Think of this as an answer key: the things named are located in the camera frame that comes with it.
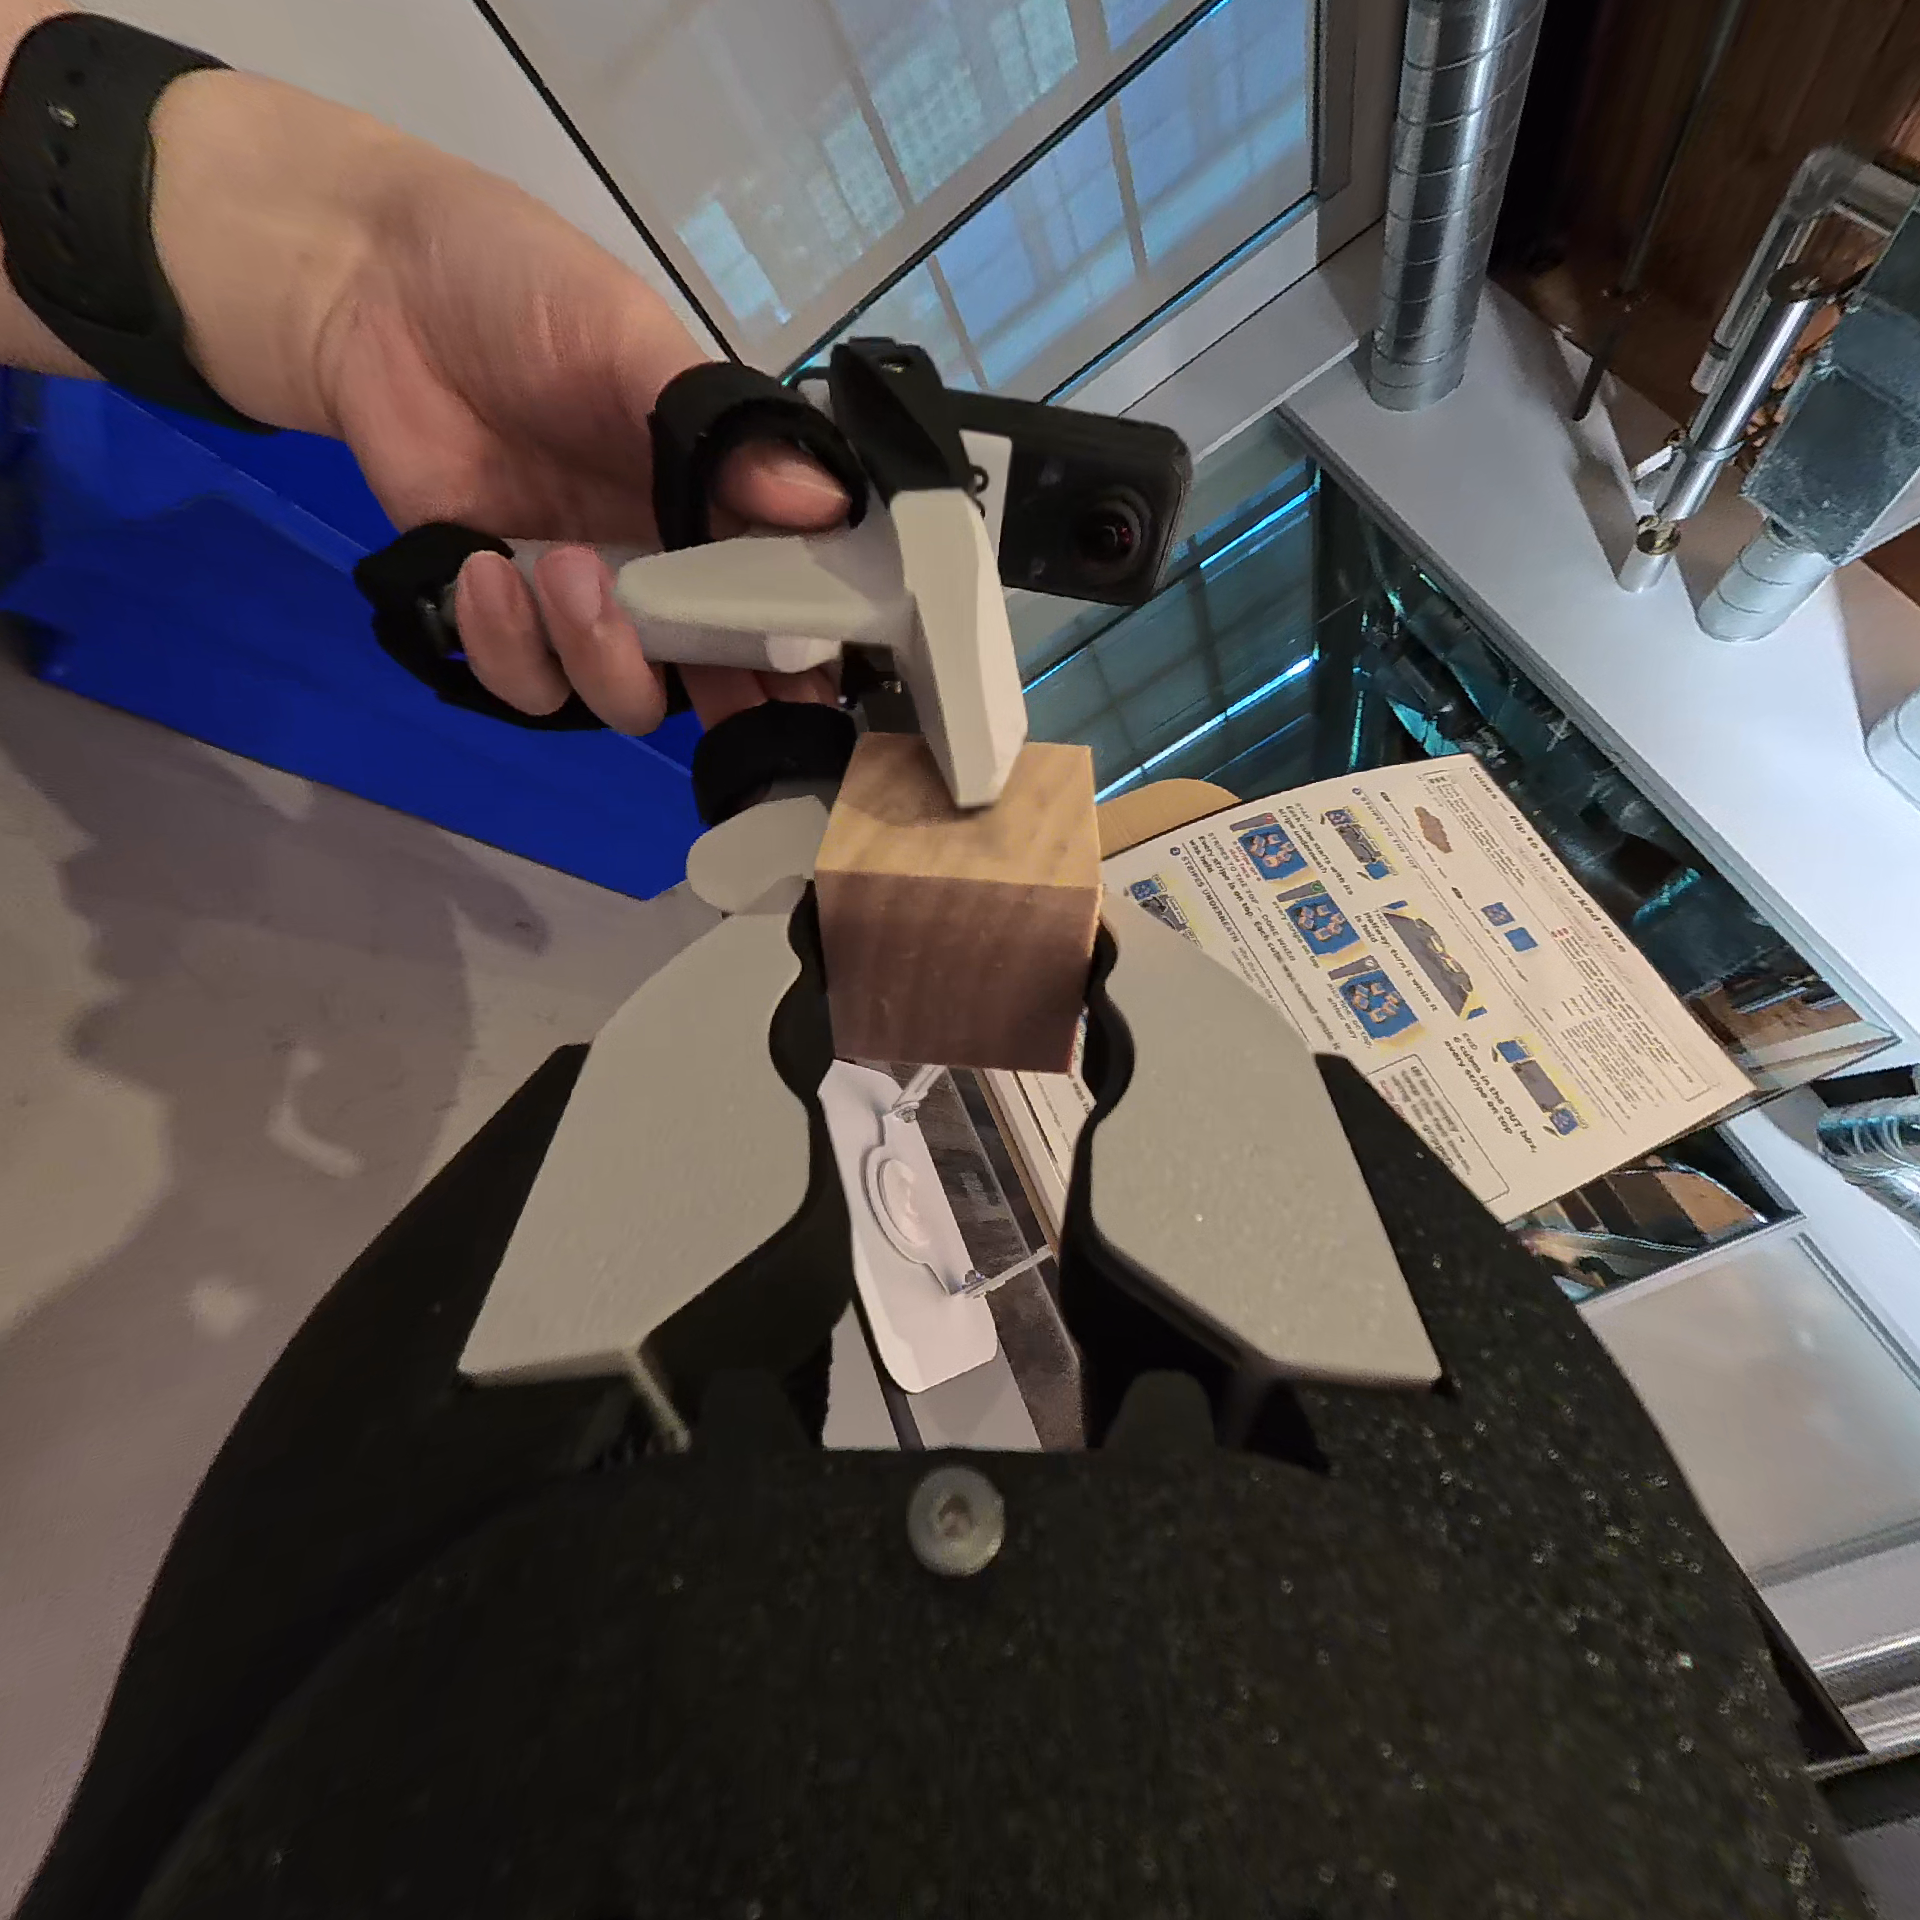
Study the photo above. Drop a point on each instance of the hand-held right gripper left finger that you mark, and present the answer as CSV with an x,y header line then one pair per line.
x,y
646,1184

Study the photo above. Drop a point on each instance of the short silver cylinder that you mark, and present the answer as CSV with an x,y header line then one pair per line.
x,y
1762,593

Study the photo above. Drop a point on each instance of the silver spiral duct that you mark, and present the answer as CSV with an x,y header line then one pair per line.
x,y
1448,195

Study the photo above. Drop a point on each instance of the printed instruction sheet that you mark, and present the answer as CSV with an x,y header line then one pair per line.
x,y
1499,975

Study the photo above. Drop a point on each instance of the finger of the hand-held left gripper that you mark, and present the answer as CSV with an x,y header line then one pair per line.
x,y
961,662
750,863

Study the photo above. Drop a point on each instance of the window with white frame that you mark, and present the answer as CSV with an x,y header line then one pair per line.
x,y
901,149

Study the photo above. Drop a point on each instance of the grey rectangular air duct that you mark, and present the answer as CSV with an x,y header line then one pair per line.
x,y
1851,405

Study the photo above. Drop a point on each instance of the black smartwatch band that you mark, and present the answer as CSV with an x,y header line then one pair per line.
x,y
89,224

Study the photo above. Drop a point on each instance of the blue-taped wooden cube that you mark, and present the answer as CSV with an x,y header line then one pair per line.
x,y
961,931

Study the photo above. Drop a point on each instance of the wooden clipboard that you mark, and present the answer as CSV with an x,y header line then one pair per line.
x,y
1161,814

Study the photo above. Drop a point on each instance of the person's left hand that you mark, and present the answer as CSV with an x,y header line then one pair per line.
x,y
422,330

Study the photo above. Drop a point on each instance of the silver metal pipe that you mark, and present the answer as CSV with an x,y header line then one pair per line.
x,y
1723,434

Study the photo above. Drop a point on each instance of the blue plastic bin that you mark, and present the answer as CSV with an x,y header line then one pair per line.
x,y
225,599

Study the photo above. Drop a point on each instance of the white stand base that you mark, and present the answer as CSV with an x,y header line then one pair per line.
x,y
901,1200

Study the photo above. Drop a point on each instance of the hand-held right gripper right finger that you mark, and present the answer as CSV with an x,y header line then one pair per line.
x,y
1259,1200

